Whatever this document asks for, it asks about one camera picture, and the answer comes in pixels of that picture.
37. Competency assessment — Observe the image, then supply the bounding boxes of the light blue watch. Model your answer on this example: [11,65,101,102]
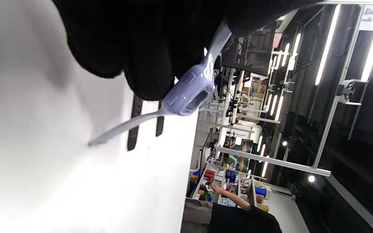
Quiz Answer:
[89,19,232,147]

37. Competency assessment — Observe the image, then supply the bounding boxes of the black watch with red face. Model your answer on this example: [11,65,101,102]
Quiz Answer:
[127,95,143,152]

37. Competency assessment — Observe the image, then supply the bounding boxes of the cluttered storage shelves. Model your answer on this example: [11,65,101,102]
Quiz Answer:
[186,162,271,209]

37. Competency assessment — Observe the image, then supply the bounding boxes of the black watch with grey face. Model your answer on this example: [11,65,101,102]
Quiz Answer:
[155,101,165,137]

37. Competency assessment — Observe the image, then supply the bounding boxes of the white metal frame beam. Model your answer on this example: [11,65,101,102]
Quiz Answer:
[216,146,332,177]

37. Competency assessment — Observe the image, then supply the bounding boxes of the person's left hand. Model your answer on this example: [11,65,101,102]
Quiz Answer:
[52,0,323,101]

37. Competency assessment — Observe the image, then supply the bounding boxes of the row of distant ceiling lights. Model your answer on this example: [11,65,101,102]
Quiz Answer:
[256,32,302,178]

